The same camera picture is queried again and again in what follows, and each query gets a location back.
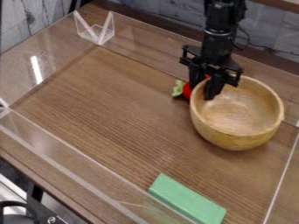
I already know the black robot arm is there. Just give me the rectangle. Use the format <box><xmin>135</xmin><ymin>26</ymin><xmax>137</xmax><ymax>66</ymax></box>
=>
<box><xmin>181</xmin><ymin>0</ymin><xmax>247</xmax><ymax>101</ymax></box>

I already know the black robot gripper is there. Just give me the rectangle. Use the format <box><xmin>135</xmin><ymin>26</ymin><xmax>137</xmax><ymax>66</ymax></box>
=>
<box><xmin>181</xmin><ymin>28</ymin><xmax>243</xmax><ymax>101</ymax></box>

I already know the black cable bottom left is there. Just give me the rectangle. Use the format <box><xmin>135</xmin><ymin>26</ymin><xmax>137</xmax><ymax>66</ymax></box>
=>
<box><xmin>0</xmin><ymin>200</ymin><xmax>39</xmax><ymax>224</ymax></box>

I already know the clear acrylic corner bracket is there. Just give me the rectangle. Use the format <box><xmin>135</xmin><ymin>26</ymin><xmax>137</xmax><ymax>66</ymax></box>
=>
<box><xmin>74</xmin><ymin>10</ymin><xmax>117</xmax><ymax>46</ymax></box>

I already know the red plush strawberry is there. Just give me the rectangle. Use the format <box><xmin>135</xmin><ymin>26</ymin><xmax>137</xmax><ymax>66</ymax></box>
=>
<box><xmin>171</xmin><ymin>73</ymin><xmax>213</xmax><ymax>102</ymax></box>

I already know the clear acrylic front wall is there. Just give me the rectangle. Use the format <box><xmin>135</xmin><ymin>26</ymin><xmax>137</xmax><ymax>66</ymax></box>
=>
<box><xmin>0</xmin><ymin>108</ymin><xmax>194</xmax><ymax>224</ymax></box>

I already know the green rectangular block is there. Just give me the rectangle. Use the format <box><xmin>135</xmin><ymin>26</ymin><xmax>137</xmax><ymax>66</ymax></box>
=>
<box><xmin>149</xmin><ymin>173</ymin><xmax>227</xmax><ymax>224</ymax></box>

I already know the black table leg bracket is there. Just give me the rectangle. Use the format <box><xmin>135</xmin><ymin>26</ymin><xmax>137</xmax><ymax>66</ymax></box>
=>
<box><xmin>26</xmin><ymin>182</ymin><xmax>78</xmax><ymax>224</ymax></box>

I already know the light wooden bowl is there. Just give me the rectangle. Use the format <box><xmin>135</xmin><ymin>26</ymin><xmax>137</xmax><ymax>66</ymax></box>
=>
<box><xmin>191</xmin><ymin>76</ymin><xmax>286</xmax><ymax>151</ymax></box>

